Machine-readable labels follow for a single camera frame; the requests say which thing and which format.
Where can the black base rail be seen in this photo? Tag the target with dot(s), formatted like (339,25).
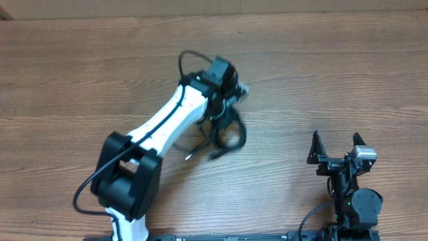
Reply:
(310,235)

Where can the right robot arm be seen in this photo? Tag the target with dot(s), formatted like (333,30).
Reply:
(356,209)

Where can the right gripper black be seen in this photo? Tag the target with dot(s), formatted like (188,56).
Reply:
(317,156)

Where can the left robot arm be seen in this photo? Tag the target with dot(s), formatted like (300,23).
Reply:
(127,176)

